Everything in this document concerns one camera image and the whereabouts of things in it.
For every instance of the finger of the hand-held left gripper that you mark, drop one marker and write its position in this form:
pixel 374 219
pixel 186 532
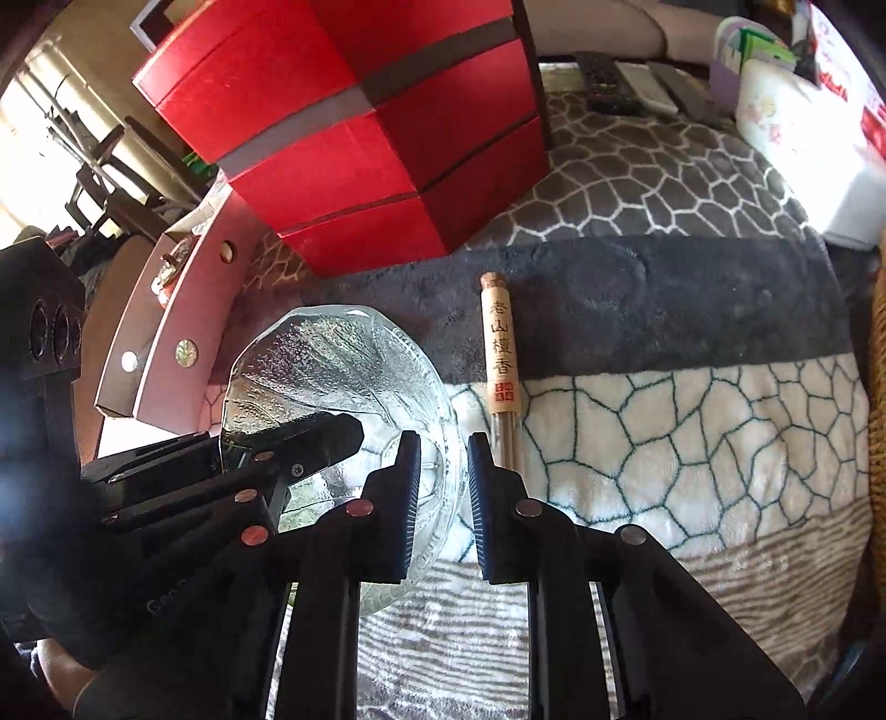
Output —
pixel 325 433
pixel 228 519

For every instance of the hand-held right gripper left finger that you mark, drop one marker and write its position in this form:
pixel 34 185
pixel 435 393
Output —
pixel 408 498

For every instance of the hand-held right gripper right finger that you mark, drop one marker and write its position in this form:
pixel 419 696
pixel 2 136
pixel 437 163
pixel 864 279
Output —
pixel 484 512

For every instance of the clear glass bowl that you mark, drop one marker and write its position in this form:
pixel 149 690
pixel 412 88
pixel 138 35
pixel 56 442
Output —
pixel 332 367

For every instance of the incense stick tube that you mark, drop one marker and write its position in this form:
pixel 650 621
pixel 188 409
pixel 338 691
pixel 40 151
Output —
pixel 500 346

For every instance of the white cardboard box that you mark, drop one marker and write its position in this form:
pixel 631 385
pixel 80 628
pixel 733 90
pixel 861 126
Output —
pixel 207 304

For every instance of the lavender storage container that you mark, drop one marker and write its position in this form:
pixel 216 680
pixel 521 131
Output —
pixel 744 48

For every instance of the person's left hand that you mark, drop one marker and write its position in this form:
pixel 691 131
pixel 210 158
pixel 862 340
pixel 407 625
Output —
pixel 59 666

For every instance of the dark wooden chair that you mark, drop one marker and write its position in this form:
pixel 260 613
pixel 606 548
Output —
pixel 118 173

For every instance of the red octagonal tiered box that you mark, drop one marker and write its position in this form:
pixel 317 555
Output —
pixel 346 138

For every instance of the black remote control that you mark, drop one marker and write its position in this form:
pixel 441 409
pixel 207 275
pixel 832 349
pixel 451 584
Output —
pixel 606 83

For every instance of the wicker basket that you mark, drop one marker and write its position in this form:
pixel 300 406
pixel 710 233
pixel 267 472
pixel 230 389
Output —
pixel 880 291

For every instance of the white remote control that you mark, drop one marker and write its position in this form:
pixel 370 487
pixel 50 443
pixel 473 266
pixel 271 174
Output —
pixel 647 86

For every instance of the grey remote control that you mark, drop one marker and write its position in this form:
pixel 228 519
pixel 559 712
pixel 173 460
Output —
pixel 689 93

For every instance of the white tissue box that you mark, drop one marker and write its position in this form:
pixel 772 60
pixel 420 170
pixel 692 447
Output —
pixel 810 159

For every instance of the brown sofa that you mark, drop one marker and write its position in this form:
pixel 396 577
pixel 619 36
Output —
pixel 602 28

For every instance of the red white snack bag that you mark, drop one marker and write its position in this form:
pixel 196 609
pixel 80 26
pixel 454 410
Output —
pixel 848 62

